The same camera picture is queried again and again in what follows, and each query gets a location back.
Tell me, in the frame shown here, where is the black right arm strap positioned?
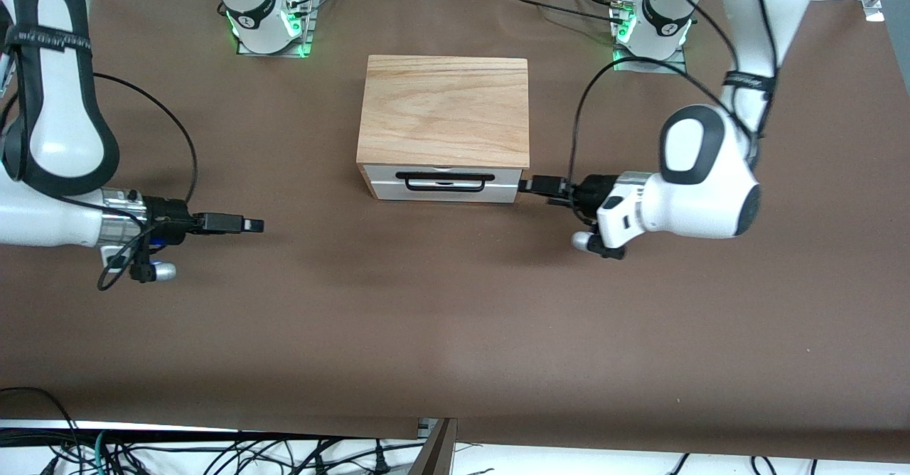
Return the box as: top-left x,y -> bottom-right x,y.
4,26 -> 93,54

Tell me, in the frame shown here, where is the black metal drawer handle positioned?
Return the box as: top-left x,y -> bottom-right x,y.
395,171 -> 497,193

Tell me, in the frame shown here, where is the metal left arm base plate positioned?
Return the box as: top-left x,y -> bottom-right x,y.
613,45 -> 688,75

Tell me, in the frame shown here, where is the light wooden cabinet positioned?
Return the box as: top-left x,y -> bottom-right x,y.
355,55 -> 532,171

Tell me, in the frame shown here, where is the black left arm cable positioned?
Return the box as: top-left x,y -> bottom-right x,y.
567,55 -> 765,184

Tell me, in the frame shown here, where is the brown paper table cover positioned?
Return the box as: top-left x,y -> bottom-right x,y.
0,0 -> 910,461

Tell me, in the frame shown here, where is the black left arm strap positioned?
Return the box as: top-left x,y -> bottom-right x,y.
722,70 -> 777,97

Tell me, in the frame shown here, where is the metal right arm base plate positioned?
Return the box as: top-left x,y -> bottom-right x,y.
237,0 -> 315,58

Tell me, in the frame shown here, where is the black floor cable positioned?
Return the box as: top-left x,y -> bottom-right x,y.
0,387 -> 80,461

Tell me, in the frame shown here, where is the teal floor cable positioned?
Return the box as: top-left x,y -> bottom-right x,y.
92,429 -> 114,475

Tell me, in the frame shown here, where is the black arm strap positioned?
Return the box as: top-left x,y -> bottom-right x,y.
4,26 -> 93,54
722,70 -> 777,97

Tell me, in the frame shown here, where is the white-fronted wooden drawer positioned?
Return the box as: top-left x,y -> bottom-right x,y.
363,164 -> 525,204

